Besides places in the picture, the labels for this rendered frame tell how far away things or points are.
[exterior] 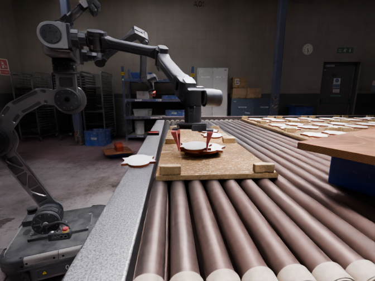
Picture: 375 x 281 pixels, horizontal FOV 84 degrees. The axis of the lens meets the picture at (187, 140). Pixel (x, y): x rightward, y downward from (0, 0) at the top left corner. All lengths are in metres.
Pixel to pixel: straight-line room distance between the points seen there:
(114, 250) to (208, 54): 6.17
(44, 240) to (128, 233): 1.37
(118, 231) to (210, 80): 5.45
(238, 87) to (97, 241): 5.75
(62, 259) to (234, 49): 6.00
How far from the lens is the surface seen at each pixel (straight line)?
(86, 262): 0.38
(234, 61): 6.47
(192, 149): 0.71
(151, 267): 0.34
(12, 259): 1.69
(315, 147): 0.57
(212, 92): 0.72
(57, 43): 1.32
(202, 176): 0.60
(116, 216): 0.47
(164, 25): 6.56
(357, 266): 0.41
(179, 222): 0.42
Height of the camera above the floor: 1.15
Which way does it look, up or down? 12 degrees down
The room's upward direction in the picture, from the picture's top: straight up
